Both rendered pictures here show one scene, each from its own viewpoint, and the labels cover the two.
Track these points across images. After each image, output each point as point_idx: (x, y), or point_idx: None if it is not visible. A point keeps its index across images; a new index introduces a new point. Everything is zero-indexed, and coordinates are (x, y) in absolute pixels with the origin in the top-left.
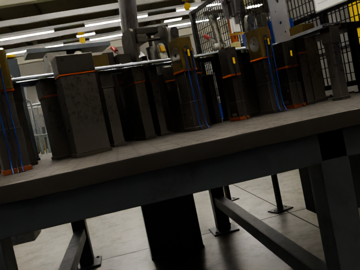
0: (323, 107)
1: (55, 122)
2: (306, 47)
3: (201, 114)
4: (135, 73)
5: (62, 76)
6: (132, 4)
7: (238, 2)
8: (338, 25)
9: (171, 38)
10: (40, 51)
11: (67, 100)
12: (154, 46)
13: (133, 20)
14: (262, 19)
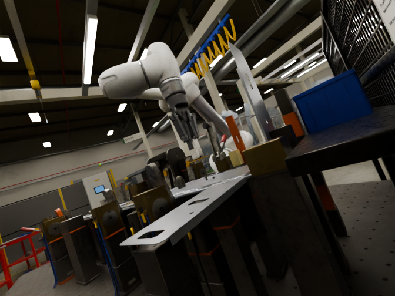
0: None
1: (97, 243)
2: (264, 198)
3: (115, 284)
4: None
5: (63, 235)
6: (199, 107)
7: (177, 126)
8: (175, 242)
9: (106, 199)
10: (130, 176)
11: (67, 249)
12: (170, 167)
13: (207, 117)
14: (277, 101)
